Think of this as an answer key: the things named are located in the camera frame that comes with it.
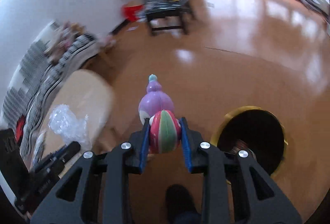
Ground black coffee table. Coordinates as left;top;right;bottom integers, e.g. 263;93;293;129
144;0;197;36

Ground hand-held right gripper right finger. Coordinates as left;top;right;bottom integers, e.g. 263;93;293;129
180;117;303;224

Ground yellow bin with black liner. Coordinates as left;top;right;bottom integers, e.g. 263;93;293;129
210;106;289;183

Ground clear plastic wrap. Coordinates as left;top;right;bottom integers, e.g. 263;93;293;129
48;105;89;151

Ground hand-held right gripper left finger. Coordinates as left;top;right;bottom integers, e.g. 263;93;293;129
29;118;151;224

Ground red bag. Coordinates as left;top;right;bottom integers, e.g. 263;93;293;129
122;4;145;21

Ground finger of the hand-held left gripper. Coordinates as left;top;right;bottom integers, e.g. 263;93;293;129
31;147;67;171
58;142;81;164

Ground sofa with black white cover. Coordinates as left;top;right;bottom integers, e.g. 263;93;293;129
2;33;101;160

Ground red cushion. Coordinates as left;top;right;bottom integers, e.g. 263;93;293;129
15;116;27;142

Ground pile of plush toys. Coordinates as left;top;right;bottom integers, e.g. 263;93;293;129
46;22;79;60

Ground purple roly-poly toy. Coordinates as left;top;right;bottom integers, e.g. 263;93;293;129
138;74;182;154

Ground person's dark shoe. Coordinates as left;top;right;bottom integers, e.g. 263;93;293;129
165;184;202;224

